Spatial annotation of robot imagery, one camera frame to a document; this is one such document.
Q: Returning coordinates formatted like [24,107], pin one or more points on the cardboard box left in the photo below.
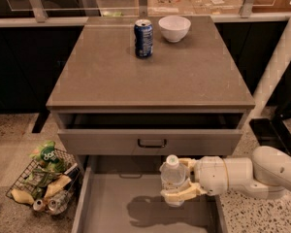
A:
[169,7]

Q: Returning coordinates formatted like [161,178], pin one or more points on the silver can in basket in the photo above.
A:
[39,205]
[58,203]

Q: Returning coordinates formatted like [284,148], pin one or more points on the white ceramic bowl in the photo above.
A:
[174,28]

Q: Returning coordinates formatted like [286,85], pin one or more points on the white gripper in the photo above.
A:
[210,173]

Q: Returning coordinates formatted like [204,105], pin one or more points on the black drawer handle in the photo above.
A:
[152,144]

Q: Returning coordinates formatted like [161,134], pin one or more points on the blue soda can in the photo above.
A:
[143,38]

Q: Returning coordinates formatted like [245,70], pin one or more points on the yellow snack packet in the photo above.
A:
[22,197]

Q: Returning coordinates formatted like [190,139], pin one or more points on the clear plastic water bottle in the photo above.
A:
[173,176]

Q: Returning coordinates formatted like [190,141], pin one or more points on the black wire basket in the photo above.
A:
[43,184]

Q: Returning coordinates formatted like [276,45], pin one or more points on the grey drawer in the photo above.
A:
[121,194]
[151,134]

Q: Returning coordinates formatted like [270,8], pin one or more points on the green snack bag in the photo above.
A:
[45,155]

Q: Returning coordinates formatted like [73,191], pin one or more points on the grey top drawer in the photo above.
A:
[151,134]

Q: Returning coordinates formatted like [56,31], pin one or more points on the grey drawer cabinet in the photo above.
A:
[103,75]

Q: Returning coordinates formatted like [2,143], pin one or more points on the grey middle drawer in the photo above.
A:
[121,194]

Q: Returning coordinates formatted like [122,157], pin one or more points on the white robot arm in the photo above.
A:
[266,174]

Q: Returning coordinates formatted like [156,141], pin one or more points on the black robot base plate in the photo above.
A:
[272,132]

